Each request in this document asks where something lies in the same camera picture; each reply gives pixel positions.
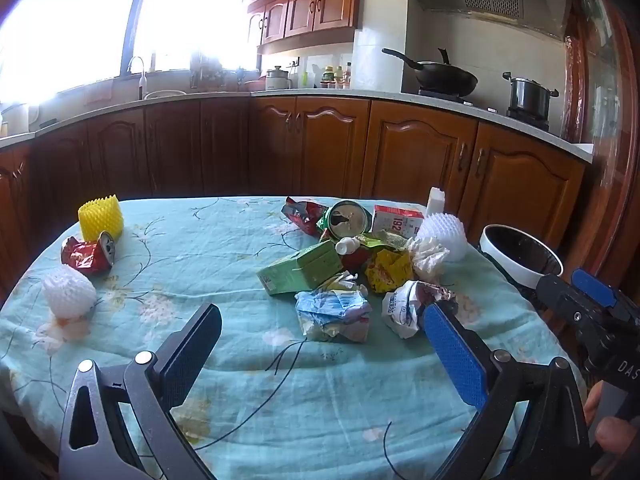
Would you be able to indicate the white foam fruit net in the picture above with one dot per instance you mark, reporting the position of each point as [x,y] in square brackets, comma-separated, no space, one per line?
[444,232]
[69,290]

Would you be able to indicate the light blue floral tablecloth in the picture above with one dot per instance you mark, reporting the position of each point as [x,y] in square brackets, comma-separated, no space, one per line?
[250,360]

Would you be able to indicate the blue and white crumpled wrapper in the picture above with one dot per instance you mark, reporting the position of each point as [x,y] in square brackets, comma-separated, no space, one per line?
[332,312]

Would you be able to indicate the red snack bag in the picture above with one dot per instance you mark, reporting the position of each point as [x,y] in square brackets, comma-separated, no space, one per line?
[302,216]

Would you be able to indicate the green crushed drink can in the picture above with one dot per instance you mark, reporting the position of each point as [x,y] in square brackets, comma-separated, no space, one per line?
[346,220]

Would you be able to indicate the wooden base cabinets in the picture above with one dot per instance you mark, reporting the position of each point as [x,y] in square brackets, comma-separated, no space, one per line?
[325,145]

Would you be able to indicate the crumpled white tissue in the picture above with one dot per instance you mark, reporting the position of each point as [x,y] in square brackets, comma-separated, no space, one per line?
[427,259]

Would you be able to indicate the green drink carton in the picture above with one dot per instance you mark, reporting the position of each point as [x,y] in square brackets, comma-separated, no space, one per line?
[300,270]

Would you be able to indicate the black wok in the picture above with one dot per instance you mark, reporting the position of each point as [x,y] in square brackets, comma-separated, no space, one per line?
[445,77]

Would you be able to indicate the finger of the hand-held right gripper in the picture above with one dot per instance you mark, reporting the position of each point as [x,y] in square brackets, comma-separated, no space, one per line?
[593,287]
[560,297]

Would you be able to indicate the yellow seasoning bottle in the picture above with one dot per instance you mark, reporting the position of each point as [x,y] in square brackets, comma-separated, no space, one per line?
[339,78]

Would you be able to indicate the wooden glass door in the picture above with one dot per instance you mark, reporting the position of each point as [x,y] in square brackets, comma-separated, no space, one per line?
[607,110]

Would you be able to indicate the red crushed drink can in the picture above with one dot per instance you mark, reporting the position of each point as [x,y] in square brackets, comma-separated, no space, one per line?
[87,256]

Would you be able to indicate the chrome sink faucet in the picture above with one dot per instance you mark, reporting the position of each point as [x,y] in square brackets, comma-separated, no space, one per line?
[138,72]

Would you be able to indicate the red and white milk carton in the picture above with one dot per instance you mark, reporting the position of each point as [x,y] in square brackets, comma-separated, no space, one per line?
[397,220]

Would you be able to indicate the small white plastic bottle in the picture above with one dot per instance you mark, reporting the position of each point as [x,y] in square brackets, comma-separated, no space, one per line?
[347,246]

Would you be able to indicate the white foam block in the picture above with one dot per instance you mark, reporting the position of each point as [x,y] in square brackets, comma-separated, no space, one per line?
[435,202]

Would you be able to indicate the white rimmed waste bin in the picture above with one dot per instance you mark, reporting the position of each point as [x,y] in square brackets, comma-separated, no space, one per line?
[530,269]

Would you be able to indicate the red crumpled wrapper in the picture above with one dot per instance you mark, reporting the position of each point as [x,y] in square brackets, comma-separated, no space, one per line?
[355,260]

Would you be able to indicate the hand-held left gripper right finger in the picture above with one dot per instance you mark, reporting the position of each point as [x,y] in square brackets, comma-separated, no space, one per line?
[455,355]

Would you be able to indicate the pink stained tissue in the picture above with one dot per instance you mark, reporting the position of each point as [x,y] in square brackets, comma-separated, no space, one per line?
[65,329]

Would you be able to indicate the person's right hand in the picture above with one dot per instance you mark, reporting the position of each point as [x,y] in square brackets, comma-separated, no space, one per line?
[615,435]

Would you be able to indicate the dark lidded seasoning bottle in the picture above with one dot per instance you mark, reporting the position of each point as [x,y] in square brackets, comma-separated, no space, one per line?
[327,77]

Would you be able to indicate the green dish soap bottle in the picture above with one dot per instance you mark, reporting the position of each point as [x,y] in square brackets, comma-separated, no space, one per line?
[305,80]

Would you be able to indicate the grey kitchen countertop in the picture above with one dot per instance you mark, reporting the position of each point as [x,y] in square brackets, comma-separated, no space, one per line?
[350,94]

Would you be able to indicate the steel cooking pot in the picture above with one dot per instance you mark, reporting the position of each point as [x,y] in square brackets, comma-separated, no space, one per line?
[530,94]

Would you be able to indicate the green crumpled wrapper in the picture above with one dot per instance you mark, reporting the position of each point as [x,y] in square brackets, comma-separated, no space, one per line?
[382,242]

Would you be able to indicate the white container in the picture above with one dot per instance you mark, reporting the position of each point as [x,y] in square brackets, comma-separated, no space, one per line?
[17,117]

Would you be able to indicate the wooden wall cabinets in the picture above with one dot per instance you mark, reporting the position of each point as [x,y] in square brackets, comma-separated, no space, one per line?
[300,5]

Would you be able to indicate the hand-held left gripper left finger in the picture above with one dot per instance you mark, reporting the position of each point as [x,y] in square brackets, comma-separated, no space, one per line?
[192,345]

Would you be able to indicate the kitchen window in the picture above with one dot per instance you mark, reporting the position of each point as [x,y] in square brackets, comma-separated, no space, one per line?
[90,20]

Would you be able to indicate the yellow crumpled wrapper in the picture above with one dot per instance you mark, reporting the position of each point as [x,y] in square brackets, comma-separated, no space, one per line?
[387,271]

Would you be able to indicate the yellow foam fruit net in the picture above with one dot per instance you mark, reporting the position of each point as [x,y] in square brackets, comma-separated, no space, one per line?
[100,219]

